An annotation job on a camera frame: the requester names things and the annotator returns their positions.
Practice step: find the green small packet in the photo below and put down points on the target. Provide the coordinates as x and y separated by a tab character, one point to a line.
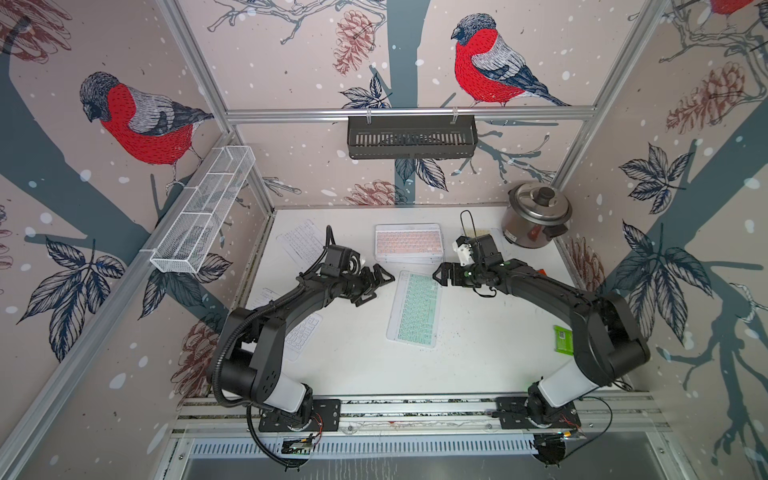
564	341

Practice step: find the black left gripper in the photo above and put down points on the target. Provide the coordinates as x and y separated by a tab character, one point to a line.
369	286

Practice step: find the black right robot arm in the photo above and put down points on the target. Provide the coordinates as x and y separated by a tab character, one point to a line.
607	340

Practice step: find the white keyboard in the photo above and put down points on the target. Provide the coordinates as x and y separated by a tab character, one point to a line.
300	336
304	244

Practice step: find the white wire mesh basket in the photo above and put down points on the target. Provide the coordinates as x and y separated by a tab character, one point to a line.
192	234

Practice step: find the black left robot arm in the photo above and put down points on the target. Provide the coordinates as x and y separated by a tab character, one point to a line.
246	366

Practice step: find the aluminium frame rail base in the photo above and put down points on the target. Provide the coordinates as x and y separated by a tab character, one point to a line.
478	413

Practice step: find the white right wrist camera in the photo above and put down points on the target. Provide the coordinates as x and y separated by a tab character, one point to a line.
462	247

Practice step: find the green keyboard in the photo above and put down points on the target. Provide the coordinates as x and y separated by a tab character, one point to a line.
415	313

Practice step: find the steel rice cooker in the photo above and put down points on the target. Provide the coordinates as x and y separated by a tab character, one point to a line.
537	213

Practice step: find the black hanging wire basket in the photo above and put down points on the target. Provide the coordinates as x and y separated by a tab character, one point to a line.
412	137

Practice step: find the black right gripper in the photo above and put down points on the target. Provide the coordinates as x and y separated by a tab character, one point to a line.
455	278

